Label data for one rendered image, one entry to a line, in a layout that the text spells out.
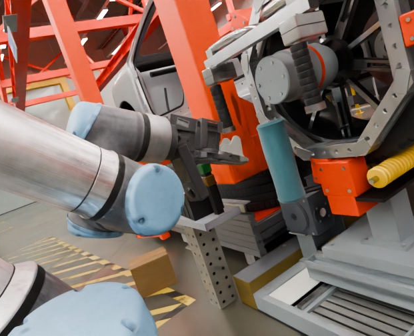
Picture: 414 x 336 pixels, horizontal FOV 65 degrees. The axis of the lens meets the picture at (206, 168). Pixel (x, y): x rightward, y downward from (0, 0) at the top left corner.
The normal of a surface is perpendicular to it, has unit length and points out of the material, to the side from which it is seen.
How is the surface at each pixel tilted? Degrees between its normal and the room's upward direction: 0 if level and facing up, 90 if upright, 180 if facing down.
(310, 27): 90
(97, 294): 7
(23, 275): 30
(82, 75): 90
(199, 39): 90
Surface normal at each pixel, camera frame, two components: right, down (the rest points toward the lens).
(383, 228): -0.81, 0.34
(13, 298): 0.18, -0.74
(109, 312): -0.23, -0.95
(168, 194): 0.73, -0.05
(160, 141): 0.55, 0.11
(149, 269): 0.29, 0.04
